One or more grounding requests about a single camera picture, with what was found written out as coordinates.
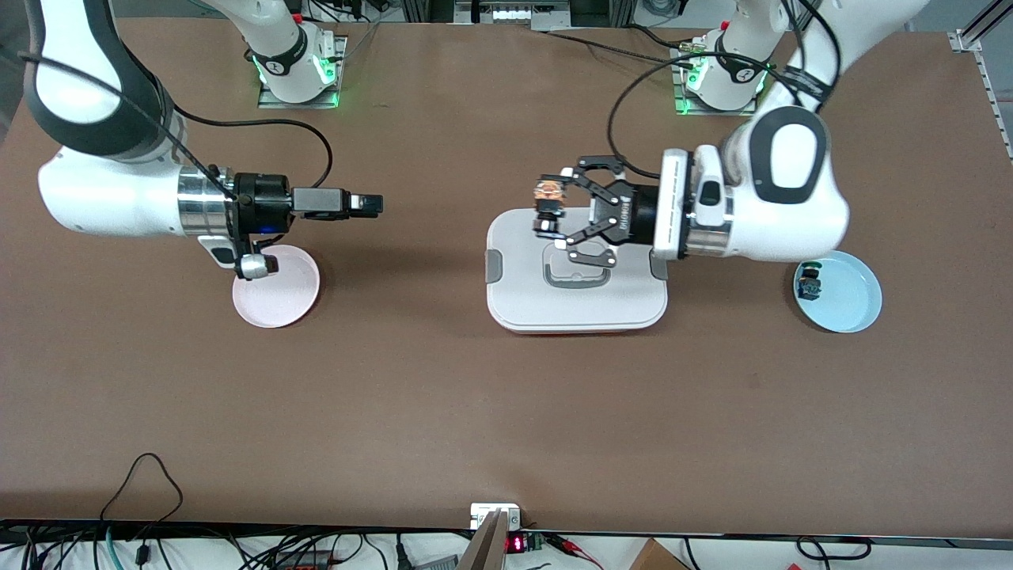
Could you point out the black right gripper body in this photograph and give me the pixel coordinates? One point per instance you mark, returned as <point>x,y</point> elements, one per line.
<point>265,203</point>

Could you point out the red digit display module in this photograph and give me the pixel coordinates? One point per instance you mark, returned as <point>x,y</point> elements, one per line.
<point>516,544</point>

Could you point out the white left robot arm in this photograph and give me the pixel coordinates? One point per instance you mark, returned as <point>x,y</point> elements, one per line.
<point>791,214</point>

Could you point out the aluminium rail with bracket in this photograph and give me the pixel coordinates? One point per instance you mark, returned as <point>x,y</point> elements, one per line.
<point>993,95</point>

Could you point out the cardboard box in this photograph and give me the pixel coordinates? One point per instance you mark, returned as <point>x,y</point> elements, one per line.
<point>657,558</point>

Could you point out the white lunch box grey latches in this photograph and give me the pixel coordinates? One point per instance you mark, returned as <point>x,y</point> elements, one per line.
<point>578,309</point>

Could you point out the silver metal frame box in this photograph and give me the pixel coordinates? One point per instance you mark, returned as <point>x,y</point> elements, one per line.
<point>510,14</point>

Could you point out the pink round plate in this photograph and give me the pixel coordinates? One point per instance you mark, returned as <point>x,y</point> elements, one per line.
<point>285,305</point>

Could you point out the green push button switch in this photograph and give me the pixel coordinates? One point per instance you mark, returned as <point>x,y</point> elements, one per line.
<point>809,286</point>

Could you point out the red clip lead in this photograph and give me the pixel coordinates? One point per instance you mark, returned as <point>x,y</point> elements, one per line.
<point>574,548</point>

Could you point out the white mounting plate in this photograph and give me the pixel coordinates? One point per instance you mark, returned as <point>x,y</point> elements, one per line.
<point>479,514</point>

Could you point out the light blue round plate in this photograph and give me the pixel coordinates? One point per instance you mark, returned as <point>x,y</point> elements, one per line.
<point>851,305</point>

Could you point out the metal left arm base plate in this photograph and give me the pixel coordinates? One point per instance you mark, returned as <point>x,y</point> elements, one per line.
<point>716,112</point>

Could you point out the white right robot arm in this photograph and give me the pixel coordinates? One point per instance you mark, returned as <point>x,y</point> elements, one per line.
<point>95,198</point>

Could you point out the orange push button switch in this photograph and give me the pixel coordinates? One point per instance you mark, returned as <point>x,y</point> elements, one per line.
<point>548,214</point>

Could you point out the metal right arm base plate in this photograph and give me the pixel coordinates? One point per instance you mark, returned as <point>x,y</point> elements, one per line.
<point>273,104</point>

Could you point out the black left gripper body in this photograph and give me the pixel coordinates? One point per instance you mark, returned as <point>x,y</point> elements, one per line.
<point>631,215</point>

